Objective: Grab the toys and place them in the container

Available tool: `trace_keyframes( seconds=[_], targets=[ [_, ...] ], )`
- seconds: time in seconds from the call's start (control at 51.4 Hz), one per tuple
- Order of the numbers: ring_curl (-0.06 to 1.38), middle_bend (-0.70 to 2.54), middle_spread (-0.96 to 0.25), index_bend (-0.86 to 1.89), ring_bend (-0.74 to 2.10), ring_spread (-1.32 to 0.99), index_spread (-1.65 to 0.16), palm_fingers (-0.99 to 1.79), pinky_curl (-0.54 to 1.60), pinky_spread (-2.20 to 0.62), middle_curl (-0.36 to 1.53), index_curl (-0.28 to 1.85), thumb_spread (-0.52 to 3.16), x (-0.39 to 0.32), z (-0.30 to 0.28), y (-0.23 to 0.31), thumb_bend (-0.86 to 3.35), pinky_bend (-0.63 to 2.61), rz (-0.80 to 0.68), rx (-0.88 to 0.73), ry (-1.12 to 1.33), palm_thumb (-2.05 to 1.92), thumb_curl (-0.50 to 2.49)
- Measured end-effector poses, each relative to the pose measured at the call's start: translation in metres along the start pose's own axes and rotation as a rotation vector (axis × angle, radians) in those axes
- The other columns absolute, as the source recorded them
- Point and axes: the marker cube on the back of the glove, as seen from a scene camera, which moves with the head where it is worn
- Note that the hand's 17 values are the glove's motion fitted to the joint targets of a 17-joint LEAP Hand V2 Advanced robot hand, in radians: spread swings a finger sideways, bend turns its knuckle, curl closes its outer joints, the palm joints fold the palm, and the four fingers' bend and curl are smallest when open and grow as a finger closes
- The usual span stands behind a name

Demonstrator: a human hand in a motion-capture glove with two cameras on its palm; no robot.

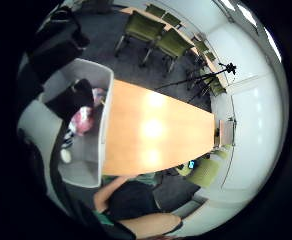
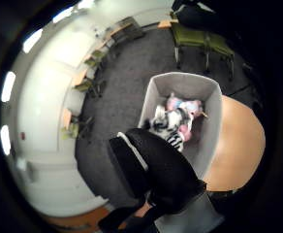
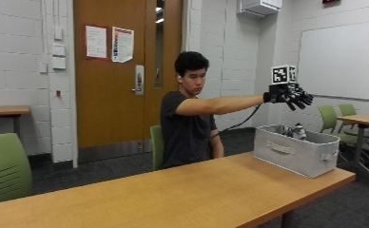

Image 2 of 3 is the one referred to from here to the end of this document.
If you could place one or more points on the zebra soft toy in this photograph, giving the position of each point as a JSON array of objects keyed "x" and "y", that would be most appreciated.
[{"x": 165, "y": 124}]

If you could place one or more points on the grey fabric storage bin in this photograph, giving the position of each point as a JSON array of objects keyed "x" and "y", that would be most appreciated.
[{"x": 209, "y": 129}]

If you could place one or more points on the pink soft toy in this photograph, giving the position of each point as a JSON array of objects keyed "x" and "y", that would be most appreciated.
[{"x": 193, "y": 106}]

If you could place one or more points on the green office chair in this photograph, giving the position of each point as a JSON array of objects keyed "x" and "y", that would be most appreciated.
[
  {"x": 96, "y": 57},
  {"x": 73, "y": 129},
  {"x": 86, "y": 86}
]

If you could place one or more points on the small wooden desk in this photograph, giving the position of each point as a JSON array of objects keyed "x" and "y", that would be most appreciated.
[
  {"x": 79, "y": 77},
  {"x": 66, "y": 118},
  {"x": 165, "y": 24}
]

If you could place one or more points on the green upholstered chair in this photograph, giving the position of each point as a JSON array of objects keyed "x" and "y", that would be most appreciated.
[
  {"x": 220, "y": 45},
  {"x": 188, "y": 37}
]

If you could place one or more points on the dark desk with chair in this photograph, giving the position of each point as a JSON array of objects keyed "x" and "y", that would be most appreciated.
[{"x": 128, "y": 30}]

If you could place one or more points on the ceiling light panel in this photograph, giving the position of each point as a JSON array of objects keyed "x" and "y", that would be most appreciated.
[
  {"x": 8, "y": 86},
  {"x": 5, "y": 139},
  {"x": 63, "y": 14},
  {"x": 31, "y": 41},
  {"x": 85, "y": 4}
]

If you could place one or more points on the red wall alarm box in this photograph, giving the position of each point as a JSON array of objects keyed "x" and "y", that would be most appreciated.
[{"x": 22, "y": 136}]

